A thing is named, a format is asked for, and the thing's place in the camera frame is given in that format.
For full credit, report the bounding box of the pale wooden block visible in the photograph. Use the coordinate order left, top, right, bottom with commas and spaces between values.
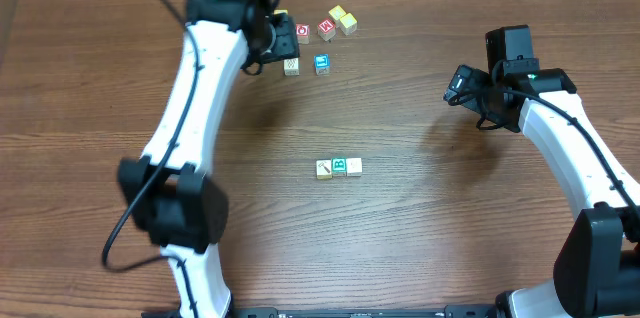
283, 58, 300, 76

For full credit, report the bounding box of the tan wooden picture block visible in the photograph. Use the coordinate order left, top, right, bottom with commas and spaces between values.
316, 159, 333, 180

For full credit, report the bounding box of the green-edged wooden number block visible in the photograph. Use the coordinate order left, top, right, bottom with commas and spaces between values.
331, 157, 347, 176

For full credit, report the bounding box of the white pattern wooden block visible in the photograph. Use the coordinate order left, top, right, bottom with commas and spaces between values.
346, 158, 363, 177

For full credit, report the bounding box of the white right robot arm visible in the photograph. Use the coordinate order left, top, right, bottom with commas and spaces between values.
444, 25, 639, 317

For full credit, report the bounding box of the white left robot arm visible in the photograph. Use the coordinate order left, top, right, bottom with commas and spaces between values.
101, 0, 299, 317

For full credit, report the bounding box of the red wooden block left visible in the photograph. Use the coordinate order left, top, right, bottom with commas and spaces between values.
296, 24, 310, 44

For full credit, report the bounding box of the red wooden block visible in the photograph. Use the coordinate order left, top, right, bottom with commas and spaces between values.
296, 24, 310, 44
317, 18, 336, 41

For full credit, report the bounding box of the blue wooden block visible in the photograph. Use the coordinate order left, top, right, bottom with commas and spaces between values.
314, 54, 331, 75

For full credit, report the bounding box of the red wooden block right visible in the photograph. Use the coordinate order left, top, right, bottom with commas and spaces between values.
317, 18, 336, 41

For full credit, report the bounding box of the yellow wooden block upper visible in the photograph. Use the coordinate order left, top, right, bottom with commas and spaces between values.
328, 5, 346, 26

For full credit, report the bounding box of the yellow wooden block right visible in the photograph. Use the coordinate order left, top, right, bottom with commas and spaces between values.
339, 13, 358, 36

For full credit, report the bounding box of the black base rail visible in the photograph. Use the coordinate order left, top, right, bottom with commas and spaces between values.
227, 304, 506, 318

